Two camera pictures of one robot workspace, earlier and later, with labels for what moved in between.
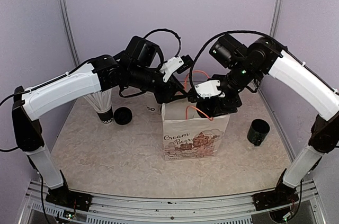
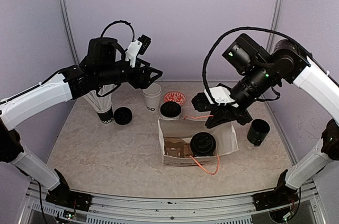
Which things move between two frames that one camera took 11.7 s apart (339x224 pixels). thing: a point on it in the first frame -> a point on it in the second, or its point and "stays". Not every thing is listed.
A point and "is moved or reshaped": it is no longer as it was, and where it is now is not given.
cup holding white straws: (102, 101) stays
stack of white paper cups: (151, 103) stays
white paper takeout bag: (186, 136) is moved or reshaped
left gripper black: (167, 94) -> (144, 82)
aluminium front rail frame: (119, 209) stays
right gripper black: (226, 106) -> (222, 115)
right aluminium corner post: (279, 2) stays
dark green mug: (259, 129) stays
